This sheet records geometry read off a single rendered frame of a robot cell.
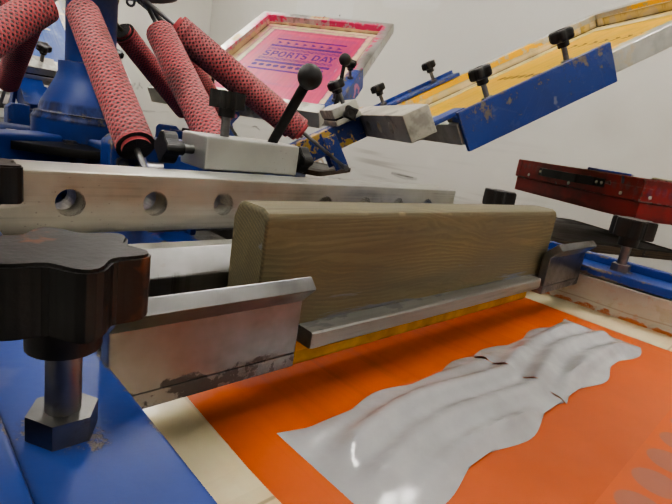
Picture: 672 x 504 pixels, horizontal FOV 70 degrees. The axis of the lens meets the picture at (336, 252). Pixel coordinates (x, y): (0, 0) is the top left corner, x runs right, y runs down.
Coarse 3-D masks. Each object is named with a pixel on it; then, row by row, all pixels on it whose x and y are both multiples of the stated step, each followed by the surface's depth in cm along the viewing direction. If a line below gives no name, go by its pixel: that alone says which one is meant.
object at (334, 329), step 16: (464, 288) 39; (480, 288) 40; (496, 288) 40; (512, 288) 42; (528, 288) 45; (400, 304) 33; (416, 304) 33; (432, 304) 34; (448, 304) 35; (464, 304) 37; (320, 320) 28; (336, 320) 28; (352, 320) 29; (368, 320) 29; (384, 320) 30; (400, 320) 31; (416, 320) 33; (304, 336) 26; (320, 336) 26; (336, 336) 27; (352, 336) 28
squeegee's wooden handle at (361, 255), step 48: (240, 240) 25; (288, 240) 25; (336, 240) 27; (384, 240) 30; (432, 240) 34; (480, 240) 38; (528, 240) 45; (336, 288) 28; (384, 288) 31; (432, 288) 36
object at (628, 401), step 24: (480, 312) 46; (504, 312) 47; (528, 312) 49; (552, 312) 50; (432, 336) 39; (456, 336) 39; (480, 336) 40; (504, 336) 41; (624, 336) 46; (624, 360) 40; (648, 360) 41; (600, 384) 35; (624, 384) 35; (648, 384) 36; (576, 408) 31; (600, 408) 31; (624, 408) 32; (648, 408) 32; (624, 432) 29; (648, 432) 29
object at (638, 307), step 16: (208, 240) 43; (224, 240) 44; (560, 288) 56; (576, 288) 54; (592, 288) 53; (608, 288) 52; (624, 288) 51; (592, 304) 53; (608, 304) 52; (624, 304) 51; (640, 304) 50; (656, 304) 49; (624, 320) 51; (640, 320) 50; (656, 320) 49
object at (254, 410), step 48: (240, 384) 27; (288, 384) 28; (336, 384) 29; (384, 384) 30; (240, 432) 23; (576, 432) 28; (288, 480) 21; (480, 480) 22; (528, 480) 23; (576, 480) 24
